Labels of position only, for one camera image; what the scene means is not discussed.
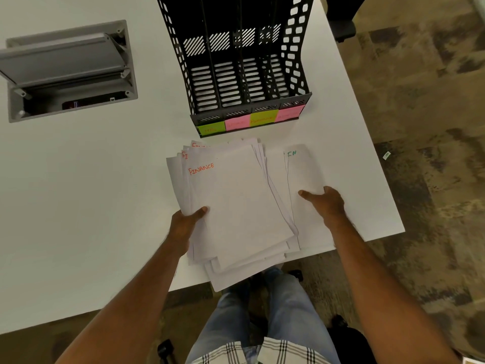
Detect person's right hand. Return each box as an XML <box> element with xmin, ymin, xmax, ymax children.
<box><xmin>298</xmin><ymin>186</ymin><xmax>347</xmax><ymax>226</ymax></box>

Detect person's left hand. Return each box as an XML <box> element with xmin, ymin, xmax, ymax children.
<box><xmin>166</xmin><ymin>206</ymin><xmax>210</xmax><ymax>259</ymax></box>

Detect white sheet with green lettering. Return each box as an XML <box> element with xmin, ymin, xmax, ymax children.
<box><xmin>283</xmin><ymin>144</ymin><xmax>338</xmax><ymax>255</ymax></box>

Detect stack of white papers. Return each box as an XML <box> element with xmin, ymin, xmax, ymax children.
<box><xmin>166</xmin><ymin>138</ymin><xmax>301</xmax><ymax>292</ymax></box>

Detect person's left forearm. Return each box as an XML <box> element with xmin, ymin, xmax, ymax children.
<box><xmin>55</xmin><ymin>233</ymin><xmax>190</xmax><ymax>364</ymax></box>

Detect person's right forearm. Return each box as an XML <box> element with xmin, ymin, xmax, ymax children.
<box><xmin>324</xmin><ymin>213</ymin><xmax>462</xmax><ymax>364</ymax></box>

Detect green sticky note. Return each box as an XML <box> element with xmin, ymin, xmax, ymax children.
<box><xmin>197</xmin><ymin>122</ymin><xmax>227</xmax><ymax>136</ymax></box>

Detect pink sticky note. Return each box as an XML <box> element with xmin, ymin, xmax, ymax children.
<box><xmin>275</xmin><ymin>105</ymin><xmax>306</xmax><ymax>123</ymax></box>
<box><xmin>225</xmin><ymin>117</ymin><xmax>251</xmax><ymax>132</ymax></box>

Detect yellow-green sticky note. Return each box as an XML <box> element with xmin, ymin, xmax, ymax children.
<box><xmin>249</xmin><ymin>111</ymin><xmax>279</xmax><ymax>128</ymax></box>

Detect blue jeans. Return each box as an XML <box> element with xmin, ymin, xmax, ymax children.
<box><xmin>186</xmin><ymin>267</ymin><xmax>342</xmax><ymax>364</ymax></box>

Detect black mesh file organizer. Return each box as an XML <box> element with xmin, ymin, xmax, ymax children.
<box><xmin>156</xmin><ymin>0</ymin><xmax>315</xmax><ymax>138</ymax></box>

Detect white plaid shirt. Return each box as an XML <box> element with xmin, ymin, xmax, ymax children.
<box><xmin>191</xmin><ymin>337</ymin><xmax>329</xmax><ymax>364</ymax></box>

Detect grey table cable hatch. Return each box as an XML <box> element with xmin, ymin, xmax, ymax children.
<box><xmin>0</xmin><ymin>20</ymin><xmax>138</xmax><ymax>124</ymax></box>

